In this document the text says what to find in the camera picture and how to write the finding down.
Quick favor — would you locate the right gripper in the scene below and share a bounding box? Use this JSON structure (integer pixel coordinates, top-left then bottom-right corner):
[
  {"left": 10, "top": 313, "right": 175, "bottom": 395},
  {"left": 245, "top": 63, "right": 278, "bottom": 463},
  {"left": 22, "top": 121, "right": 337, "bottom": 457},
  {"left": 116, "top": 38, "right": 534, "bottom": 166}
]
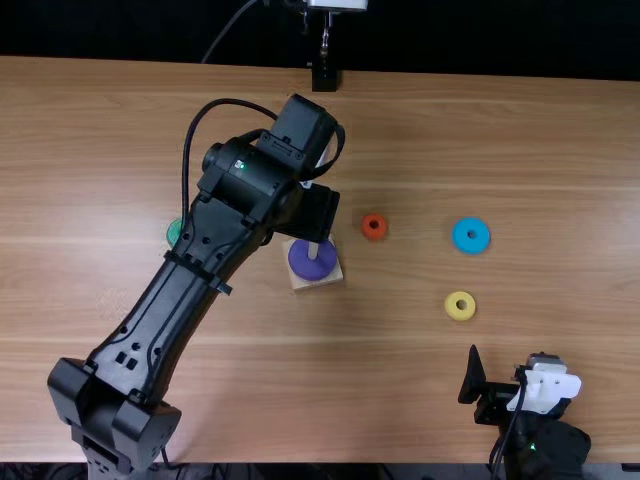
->
[{"left": 458, "top": 344, "right": 572, "bottom": 427}]

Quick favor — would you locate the orange ring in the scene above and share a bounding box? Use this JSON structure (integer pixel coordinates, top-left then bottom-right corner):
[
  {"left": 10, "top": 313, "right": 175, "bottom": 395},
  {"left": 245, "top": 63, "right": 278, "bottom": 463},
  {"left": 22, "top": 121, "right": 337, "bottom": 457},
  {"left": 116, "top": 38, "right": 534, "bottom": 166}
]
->
[{"left": 360, "top": 213, "right": 389, "bottom": 242}]

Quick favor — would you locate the light blue ring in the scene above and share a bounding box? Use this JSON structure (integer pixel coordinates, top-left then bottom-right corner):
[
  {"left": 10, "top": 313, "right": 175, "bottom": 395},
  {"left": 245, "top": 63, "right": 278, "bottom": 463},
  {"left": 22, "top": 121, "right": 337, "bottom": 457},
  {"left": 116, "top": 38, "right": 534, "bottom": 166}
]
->
[{"left": 451, "top": 216, "right": 492, "bottom": 255}]

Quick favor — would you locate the grey cable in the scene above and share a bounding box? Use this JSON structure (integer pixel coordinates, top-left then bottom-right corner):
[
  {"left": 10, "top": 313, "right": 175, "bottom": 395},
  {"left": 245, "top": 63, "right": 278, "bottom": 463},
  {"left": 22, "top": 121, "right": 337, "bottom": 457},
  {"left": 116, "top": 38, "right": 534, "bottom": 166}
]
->
[{"left": 199, "top": 0, "right": 262, "bottom": 65}]

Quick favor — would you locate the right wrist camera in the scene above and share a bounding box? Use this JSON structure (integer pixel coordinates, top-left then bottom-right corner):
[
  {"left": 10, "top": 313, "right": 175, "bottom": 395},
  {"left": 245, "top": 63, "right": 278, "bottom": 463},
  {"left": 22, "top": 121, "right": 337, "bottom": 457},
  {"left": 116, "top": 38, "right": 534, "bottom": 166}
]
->
[{"left": 506, "top": 352, "right": 583, "bottom": 416}]

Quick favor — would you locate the yellow ring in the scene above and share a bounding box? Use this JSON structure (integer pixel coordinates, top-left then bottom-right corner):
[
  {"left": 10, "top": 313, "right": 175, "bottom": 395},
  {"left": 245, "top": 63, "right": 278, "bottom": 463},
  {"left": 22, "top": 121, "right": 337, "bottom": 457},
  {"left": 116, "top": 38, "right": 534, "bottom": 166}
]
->
[{"left": 444, "top": 291, "right": 477, "bottom": 322}]

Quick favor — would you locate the purple ring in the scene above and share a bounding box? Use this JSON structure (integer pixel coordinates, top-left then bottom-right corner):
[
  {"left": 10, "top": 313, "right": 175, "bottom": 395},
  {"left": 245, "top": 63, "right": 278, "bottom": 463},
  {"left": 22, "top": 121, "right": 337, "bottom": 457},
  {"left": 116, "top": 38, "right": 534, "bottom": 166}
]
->
[{"left": 287, "top": 238, "right": 338, "bottom": 282}]

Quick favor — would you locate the white mounted device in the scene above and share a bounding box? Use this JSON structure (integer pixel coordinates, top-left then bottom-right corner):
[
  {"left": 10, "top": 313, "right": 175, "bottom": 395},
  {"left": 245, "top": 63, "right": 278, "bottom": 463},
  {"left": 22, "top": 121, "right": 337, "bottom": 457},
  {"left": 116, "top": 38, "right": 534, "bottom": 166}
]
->
[{"left": 305, "top": 0, "right": 370, "bottom": 11}]

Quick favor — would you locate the black cable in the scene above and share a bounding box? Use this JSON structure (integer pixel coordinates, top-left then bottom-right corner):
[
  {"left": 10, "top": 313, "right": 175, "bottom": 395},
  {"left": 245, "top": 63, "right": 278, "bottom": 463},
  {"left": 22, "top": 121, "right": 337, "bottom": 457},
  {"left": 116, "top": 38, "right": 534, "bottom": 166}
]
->
[
  {"left": 304, "top": 123, "right": 347, "bottom": 182},
  {"left": 489, "top": 379, "right": 529, "bottom": 476},
  {"left": 180, "top": 98, "right": 281, "bottom": 236}
]

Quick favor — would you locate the black clamp stand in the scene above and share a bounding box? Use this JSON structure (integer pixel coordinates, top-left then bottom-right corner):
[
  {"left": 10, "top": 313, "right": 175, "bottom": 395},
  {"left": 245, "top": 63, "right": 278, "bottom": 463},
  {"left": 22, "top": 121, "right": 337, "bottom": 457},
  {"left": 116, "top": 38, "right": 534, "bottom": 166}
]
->
[{"left": 304, "top": 9, "right": 341, "bottom": 93}]

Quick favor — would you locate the wooden peg base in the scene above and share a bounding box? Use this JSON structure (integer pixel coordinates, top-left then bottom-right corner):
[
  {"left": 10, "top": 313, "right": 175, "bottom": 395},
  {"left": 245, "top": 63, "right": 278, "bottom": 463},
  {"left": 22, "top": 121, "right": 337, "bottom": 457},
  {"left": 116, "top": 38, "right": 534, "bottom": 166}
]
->
[{"left": 282, "top": 238, "right": 345, "bottom": 294}]

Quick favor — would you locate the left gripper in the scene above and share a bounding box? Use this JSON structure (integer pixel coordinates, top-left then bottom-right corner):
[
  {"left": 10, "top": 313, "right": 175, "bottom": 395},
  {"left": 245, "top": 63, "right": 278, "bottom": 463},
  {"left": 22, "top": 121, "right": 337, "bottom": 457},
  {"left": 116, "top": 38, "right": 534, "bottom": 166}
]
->
[{"left": 286, "top": 184, "right": 342, "bottom": 243}]

